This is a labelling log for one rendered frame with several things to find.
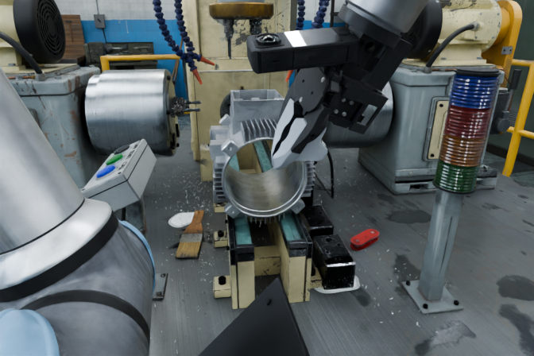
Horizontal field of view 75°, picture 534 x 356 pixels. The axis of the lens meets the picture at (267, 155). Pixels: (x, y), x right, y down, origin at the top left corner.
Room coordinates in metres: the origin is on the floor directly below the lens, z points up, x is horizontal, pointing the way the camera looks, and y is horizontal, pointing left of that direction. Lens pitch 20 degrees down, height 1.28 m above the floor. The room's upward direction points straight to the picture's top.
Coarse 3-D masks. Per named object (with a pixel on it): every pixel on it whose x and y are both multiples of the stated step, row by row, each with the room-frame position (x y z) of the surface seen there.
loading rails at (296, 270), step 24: (264, 144) 1.05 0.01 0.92; (264, 168) 0.86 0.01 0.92; (288, 216) 0.61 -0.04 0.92; (216, 240) 0.67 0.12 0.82; (240, 240) 0.53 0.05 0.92; (288, 240) 0.53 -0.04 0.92; (240, 264) 0.49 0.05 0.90; (264, 264) 0.58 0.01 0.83; (288, 264) 0.50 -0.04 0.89; (216, 288) 0.52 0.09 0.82; (240, 288) 0.49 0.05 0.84; (288, 288) 0.50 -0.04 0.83
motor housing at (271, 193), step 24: (264, 120) 0.65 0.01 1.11; (240, 144) 0.58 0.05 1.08; (216, 168) 0.58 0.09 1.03; (288, 168) 0.70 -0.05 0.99; (312, 168) 0.60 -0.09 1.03; (216, 192) 0.58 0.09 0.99; (240, 192) 0.65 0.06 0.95; (264, 192) 0.67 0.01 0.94; (288, 192) 0.63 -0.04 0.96; (264, 216) 0.58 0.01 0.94
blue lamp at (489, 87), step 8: (456, 80) 0.52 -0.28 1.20; (464, 80) 0.50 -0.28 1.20; (472, 80) 0.50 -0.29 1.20; (480, 80) 0.49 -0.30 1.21; (488, 80) 0.49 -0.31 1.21; (496, 80) 0.49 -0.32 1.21; (456, 88) 0.51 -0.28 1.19; (464, 88) 0.50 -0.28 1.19; (472, 88) 0.50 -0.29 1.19; (480, 88) 0.49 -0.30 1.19; (488, 88) 0.49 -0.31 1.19; (496, 88) 0.50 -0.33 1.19; (456, 96) 0.51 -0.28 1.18; (464, 96) 0.50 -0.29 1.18; (472, 96) 0.49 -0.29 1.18; (480, 96) 0.49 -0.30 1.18; (488, 96) 0.49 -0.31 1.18; (456, 104) 0.51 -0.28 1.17; (464, 104) 0.50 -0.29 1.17; (472, 104) 0.49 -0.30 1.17; (480, 104) 0.49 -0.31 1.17; (488, 104) 0.49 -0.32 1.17
